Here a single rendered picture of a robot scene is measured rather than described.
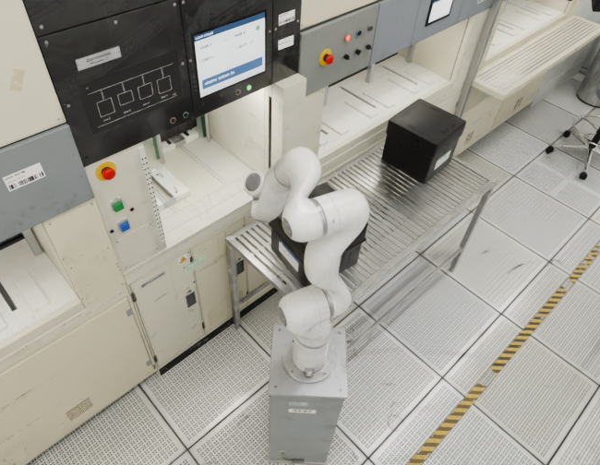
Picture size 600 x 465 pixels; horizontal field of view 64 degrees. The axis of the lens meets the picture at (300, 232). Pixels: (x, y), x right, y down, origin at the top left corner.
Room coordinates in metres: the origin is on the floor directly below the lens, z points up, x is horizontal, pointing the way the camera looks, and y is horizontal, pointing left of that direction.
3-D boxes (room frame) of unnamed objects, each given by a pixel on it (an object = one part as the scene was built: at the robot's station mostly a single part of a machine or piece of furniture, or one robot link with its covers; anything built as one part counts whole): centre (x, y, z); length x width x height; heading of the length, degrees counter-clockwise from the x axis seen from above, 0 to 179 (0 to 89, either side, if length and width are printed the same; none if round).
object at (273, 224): (1.34, -0.07, 0.98); 0.29 x 0.29 x 0.13; 39
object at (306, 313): (0.83, -0.04, 1.07); 0.19 x 0.12 x 0.24; 120
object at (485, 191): (1.66, -0.33, 0.38); 1.30 x 0.60 x 0.76; 137
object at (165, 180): (1.53, 0.64, 0.89); 0.22 x 0.21 x 0.04; 47
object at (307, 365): (0.84, -0.07, 0.85); 0.19 x 0.19 x 0.18
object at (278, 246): (1.34, -0.07, 0.85); 0.28 x 0.28 x 0.17; 39
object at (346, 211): (0.86, -0.09, 1.31); 0.16 x 0.12 x 0.50; 120
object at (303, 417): (0.84, -0.07, 0.38); 0.28 x 0.28 x 0.76; 2
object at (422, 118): (2.05, -0.59, 0.89); 0.29 x 0.29 x 0.25; 51
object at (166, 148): (1.94, 0.69, 0.89); 0.22 x 0.21 x 0.04; 47
